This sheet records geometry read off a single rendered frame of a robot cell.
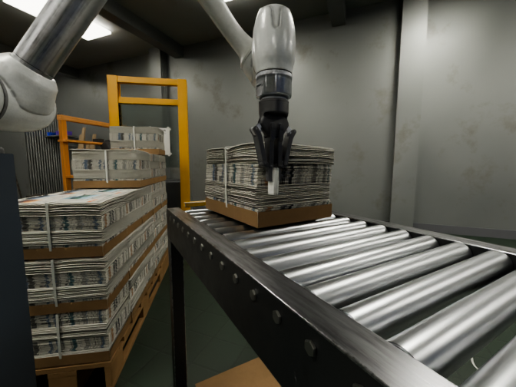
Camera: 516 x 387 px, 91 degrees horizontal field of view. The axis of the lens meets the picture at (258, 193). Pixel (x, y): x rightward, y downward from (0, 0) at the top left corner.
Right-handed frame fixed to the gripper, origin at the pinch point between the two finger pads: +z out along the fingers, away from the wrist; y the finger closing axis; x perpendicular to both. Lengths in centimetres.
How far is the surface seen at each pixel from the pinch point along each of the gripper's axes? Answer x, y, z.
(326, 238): 10.8, -8.6, 13.6
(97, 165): -125, 44, -4
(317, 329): 36.1, 17.8, 13.2
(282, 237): 4.5, 0.2, 13.7
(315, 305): 32.6, 14.8, 13.2
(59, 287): -68, 57, 44
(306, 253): 16.9, 2.9, 13.4
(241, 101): -383, -178, -123
